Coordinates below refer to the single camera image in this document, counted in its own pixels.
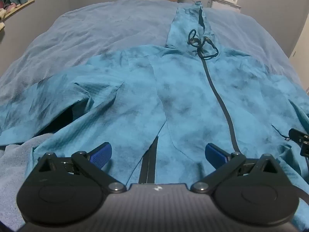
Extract white router with antennas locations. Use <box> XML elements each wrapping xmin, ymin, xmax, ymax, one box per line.
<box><xmin>209</xmin><ymin>0</ymin><xmax>242</xmax><ymax>14</ymax></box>

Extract blue fleece blanket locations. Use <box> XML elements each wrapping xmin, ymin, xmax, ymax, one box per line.
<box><xmin>0</xmin><ymin>0</ymin><xmax>309</xmax><ymax>232</ymax></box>

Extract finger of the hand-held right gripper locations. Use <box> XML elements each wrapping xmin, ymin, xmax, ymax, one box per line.
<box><xmin>289</xmin><ymin>128</ymin><xmax>309</xmax><ymax>157</ymax></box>

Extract teal hooded jacket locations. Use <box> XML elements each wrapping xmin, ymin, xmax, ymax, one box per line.
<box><xmin>0</xmin><ymin>1</ymin><xmax>309</xmax><ymax>230</ymax></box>

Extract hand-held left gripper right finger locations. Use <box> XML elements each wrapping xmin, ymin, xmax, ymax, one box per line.
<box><xmin>190</xmin><ymin>143</ymin><xmax>280</xmax><ymax>194</ymax></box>

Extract pink slippers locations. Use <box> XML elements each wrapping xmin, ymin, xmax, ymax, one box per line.
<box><xmin>0</xmin><ymin>1</ymin><xmax>16</xmax><ymax>12</ymax></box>

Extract wooden window sill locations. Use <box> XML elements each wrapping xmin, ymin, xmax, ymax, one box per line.
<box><xmin>3</xmin><ymin>0</ymin><xmax>35</xmax><ymax>20</ymax></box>

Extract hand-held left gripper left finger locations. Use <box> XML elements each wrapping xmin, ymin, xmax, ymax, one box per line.
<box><xmin>36</xmin><ymin>142</ymin><xmax>126</xmax><ymax>194</ymax></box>

